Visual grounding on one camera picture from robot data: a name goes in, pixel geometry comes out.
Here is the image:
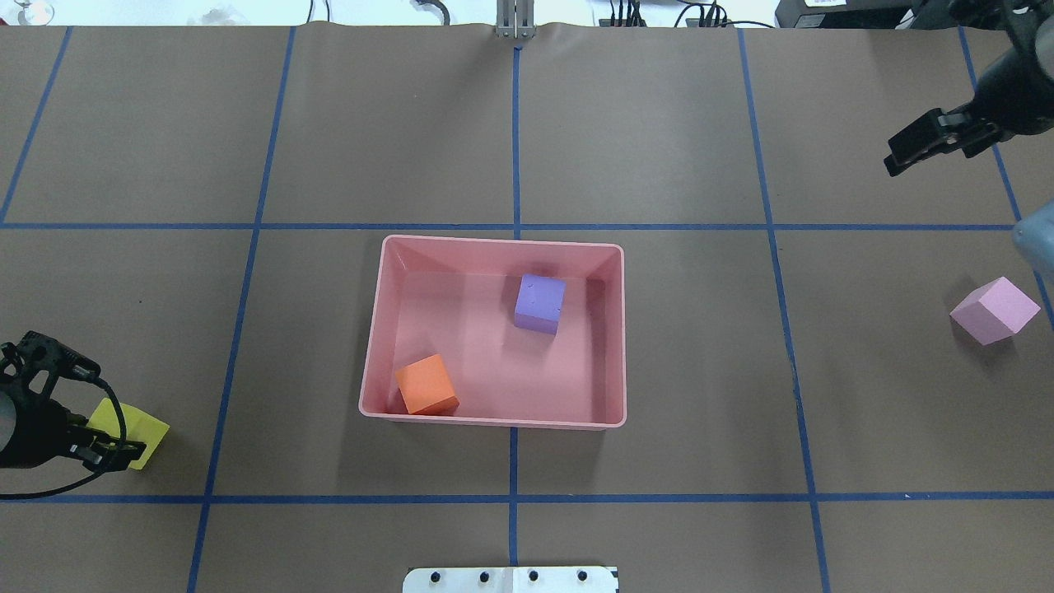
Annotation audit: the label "pink foam block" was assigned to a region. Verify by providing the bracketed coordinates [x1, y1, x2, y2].
[949, 277, 1042, 345]

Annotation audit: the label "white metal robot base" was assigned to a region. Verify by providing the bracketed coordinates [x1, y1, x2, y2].
[402, 566, 620, 592]

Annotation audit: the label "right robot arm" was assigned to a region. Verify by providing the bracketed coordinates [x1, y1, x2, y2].
[884, 1, 1053, 177]

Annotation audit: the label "black device on bench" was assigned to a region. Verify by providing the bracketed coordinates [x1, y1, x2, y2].
[774, 1, 912, 29]

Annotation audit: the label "orange foam block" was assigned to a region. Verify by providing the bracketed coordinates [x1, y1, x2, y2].
[395, 354, 460, 414]

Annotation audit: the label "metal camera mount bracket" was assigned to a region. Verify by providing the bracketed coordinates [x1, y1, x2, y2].
[494, 0, 536, 40]

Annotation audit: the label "purple foam block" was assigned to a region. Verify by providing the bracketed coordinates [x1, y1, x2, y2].
[513, 274, 567, 335]

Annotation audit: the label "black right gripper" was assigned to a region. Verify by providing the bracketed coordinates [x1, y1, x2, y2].
[884, 33, 1053, 177]

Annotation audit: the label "black cables at edge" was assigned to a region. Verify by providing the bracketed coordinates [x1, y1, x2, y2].
[597, 0, 775, 29]

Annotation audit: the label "pink plastic bin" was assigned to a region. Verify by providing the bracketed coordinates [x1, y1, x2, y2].
[358, 234, 628, 431]

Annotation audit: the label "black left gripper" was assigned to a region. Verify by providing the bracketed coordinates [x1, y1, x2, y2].
[1, 331, 147, 469]

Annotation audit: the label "yellow foam block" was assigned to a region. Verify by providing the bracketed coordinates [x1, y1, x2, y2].
[87, 400, 170, 470]

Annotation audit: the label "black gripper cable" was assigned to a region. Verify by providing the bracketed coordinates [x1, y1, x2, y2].
[0, 375, 128, 500]

